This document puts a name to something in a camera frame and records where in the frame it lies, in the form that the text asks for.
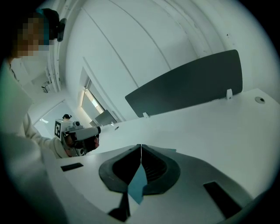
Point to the person's left forearm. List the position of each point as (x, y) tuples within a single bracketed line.
[(48, 144)]

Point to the grey ceiling box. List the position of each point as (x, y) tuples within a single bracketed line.
[(45, 87)]

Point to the person's head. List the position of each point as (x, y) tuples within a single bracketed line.
[(28, 35)]

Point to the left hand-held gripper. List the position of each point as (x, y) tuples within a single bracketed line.
[(58, 129)]

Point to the person's left hand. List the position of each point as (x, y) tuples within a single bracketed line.
[(87, 144)]

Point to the window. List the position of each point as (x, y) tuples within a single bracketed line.
[(92, 102)]

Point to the black head-mounted camera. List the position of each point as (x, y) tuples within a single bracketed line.
[(61, 29)]

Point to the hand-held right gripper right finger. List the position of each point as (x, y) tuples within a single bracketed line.
[(186, 186)]

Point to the person's beige sweatshirt torso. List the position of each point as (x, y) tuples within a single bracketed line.
[(15, 153)]

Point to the blue notebook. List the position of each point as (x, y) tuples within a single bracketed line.
[(137, 186)]

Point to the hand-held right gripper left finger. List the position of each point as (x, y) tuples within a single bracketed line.
[(87, 186)]

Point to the black divider panel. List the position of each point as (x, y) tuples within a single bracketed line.
[(186, 87), (105, 118)]

